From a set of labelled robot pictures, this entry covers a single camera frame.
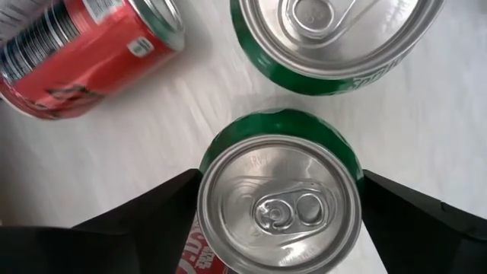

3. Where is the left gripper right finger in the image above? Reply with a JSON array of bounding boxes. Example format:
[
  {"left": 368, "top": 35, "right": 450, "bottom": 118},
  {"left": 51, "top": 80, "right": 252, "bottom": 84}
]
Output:
[{"left": 358, "top": 169, "right": 487, "bottom": 274}]

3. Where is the green soda can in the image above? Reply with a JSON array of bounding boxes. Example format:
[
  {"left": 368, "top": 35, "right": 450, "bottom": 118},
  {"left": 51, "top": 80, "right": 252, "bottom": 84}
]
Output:
[
  {"left": 196, "top": 108, "right": 365, "bottom": 274},
  {"left": 229, "top": 0, "right": 446, "bottom": 96}
]

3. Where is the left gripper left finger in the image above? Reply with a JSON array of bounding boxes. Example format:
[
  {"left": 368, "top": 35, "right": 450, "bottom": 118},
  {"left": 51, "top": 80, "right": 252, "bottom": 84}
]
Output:
[{"left": 0, "top": 168, "right": 204, "bottom": 274}]

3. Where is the red cola can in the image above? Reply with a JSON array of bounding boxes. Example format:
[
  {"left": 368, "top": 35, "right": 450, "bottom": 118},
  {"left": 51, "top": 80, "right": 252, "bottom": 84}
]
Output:
[{"left": 175, "top": 218, "right": 237, "bottom": 274}]

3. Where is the red can black lettering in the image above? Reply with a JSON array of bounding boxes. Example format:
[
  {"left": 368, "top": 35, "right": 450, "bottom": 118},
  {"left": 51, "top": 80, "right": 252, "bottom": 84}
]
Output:
[{"left": 0, "top": 0, "right": 186, "bottom": 121}]

